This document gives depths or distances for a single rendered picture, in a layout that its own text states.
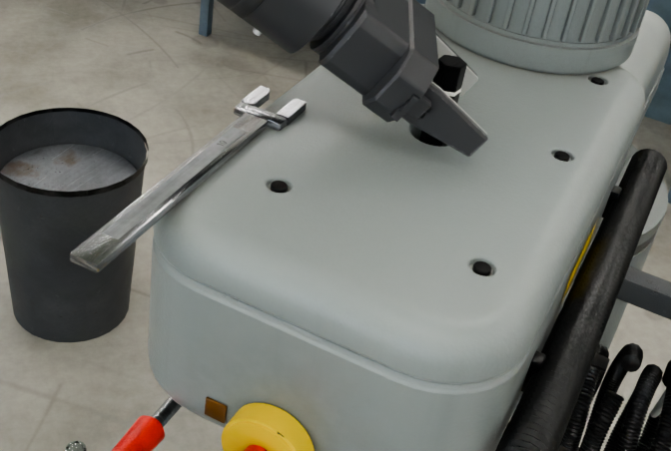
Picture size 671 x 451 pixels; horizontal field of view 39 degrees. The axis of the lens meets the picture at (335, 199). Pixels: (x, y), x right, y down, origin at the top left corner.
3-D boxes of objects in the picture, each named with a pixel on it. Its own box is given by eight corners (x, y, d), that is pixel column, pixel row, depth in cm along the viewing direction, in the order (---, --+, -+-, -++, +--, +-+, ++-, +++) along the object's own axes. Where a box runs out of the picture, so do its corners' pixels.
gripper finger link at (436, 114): (462, 158, 69) (396, 109, 67) (493, 128, 67) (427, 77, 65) (464, 170, 67) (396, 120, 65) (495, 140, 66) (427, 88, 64)
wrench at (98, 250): (112, 281, 53) (112, 269, 53) (54, 255, 55) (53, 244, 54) (305, 110, 72) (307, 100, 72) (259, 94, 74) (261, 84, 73)
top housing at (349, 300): (450, 558, 61) (512, 378, 52) (110, 387, 68) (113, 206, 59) (609, 210, 97) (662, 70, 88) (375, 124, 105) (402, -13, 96)
